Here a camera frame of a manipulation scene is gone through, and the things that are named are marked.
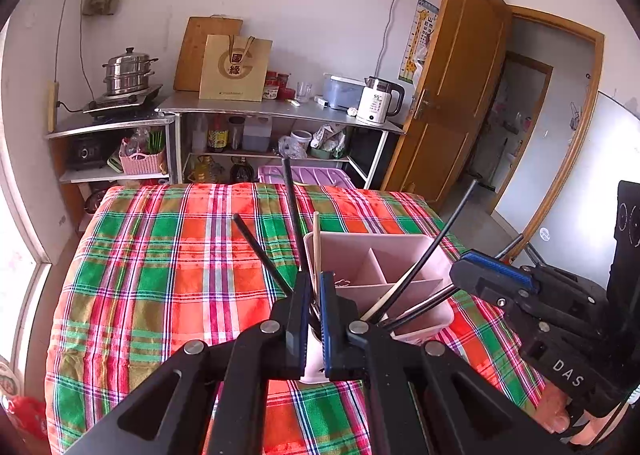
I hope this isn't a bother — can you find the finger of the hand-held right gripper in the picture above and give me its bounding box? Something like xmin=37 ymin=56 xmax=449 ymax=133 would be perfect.
xmin=449 ymin=249 xmax=542 ymax=309

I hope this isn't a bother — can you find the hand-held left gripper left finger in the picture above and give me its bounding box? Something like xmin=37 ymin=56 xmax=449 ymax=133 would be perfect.
xmin=65 ymin=271 xmax=315 ymax=455

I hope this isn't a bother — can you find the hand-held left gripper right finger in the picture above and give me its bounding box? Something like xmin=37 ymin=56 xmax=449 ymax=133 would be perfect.
xmin=320 ymin=271 xmax=571 ymax=455

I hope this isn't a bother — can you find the pink utensil holder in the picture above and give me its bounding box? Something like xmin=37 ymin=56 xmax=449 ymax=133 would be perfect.
xmin=299 ymin=231 xmax=455 ymax=384

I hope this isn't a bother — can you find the person's right hand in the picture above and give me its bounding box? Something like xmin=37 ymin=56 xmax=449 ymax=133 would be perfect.
xmin=537 ymin=381 xmax=620 ymax=445

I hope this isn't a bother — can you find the silver refrigerator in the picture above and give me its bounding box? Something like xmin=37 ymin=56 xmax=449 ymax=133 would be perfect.
xmin=497 ymin=90 xmax=640 ymax=276

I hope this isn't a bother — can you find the purple plastic bin lid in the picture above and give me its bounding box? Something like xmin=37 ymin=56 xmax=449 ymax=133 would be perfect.
xmin=257 ymin=165 xmax=351 ymax=186

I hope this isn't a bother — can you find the red green plaid blanket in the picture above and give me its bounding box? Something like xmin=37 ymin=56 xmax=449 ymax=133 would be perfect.
xmin=44 ymin=182 xmax=548 ymax=455

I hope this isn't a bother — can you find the brown glass bottle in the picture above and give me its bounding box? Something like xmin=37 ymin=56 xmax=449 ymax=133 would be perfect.
xmin=230 ymin=157 xmax=256 ymax=183

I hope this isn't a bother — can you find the black box appliance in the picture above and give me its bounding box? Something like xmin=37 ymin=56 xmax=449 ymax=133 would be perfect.
xmin=350 ymin=130 xmax=388 ymax=188

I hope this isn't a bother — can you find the crumpled plastic bag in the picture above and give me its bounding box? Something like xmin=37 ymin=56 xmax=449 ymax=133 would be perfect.
xmin=310 ymin=124 xmax=348 ymax=159

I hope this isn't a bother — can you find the cooking oil bottle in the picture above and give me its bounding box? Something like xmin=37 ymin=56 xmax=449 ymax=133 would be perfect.
xmin=187 ymin=155 xmax=223 ymax=183

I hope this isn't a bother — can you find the wooden door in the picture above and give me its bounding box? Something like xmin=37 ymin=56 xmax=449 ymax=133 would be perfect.
xmin=382 ymin=0 xmax=513 ymax=210

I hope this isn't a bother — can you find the grey plastic canister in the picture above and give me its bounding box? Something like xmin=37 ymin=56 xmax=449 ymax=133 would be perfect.
xmin=243 ymin=115 xmax=273 ymax=152

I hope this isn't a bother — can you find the soy sauce bottle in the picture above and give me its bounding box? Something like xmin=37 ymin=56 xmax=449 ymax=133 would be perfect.
xmin=207 ymin=115 xmax=229 ymax=153

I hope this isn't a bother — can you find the white electric kettle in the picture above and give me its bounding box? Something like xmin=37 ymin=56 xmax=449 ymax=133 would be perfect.
xmin=356 ymin=76 xmax=406 ymax=126

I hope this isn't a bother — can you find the white plastic bottle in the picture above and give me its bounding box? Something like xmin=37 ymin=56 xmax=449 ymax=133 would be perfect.
xmin=191 ymin=115 xmax=208 ymax=152

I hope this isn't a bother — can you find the pink woven basket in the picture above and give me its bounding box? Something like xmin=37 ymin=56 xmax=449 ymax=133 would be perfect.
xmin=119 ymin=147 xmax=167 ymax=176

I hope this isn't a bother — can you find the large metal shelf table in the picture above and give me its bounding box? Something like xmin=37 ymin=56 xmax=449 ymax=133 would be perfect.
xmin=156 ymin=94 xmax=405 ymax=190

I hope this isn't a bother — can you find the rice cooker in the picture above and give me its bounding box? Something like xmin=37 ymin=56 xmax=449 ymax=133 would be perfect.
xmin=85 ymin=187 xmax=108 ymax=216

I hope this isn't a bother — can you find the tan paper bag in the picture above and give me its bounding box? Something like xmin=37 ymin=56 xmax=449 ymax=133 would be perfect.
xmin=199 ymin=34 xmax=273 ymax=102

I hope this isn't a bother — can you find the black kitchen appliance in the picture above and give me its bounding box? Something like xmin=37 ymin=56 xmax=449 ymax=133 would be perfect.
xmin=67 ymin=135 xmax=108 ymax=170

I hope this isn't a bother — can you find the small metal shelf table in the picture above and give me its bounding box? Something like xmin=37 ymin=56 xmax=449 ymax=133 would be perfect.
xmin=45 ymin=116 xmax=178 ymax=184

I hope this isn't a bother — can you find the black induction cooker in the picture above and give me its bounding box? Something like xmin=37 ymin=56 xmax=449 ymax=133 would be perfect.
xmin=82 ymin=84 xmax=164 ymax=116

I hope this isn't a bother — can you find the red plastic bag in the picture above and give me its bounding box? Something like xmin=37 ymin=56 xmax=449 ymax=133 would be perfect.
xmin=7 ymin=395 xmax=48 ymax=441

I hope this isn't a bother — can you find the wooden cutting board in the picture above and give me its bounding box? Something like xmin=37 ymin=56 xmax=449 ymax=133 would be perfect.
xmin=173 ymin=16 xmax=244 ymax=92

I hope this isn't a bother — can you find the steel steamer pot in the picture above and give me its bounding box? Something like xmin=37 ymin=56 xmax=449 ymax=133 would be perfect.
xmin=101 ymin=47 xmax=160 ymax=96

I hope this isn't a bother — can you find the wooden power board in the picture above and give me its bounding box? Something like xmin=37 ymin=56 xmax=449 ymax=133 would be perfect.
xmin=46 ymin=81 xmax=60 ymax=133

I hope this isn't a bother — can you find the giraffe wall poster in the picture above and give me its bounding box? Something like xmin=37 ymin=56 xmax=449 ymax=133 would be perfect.
xmin=397 ymin=0 xmax=440 ymax=84

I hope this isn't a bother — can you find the wooden door frame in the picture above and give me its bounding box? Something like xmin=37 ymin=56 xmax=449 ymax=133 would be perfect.
xmin=510 ymin=5 xmax=606 ymax=246

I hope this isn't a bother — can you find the white window frame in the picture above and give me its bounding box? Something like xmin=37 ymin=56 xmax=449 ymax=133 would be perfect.
xmin=0 ymin=35 xmax=53 ymax=386

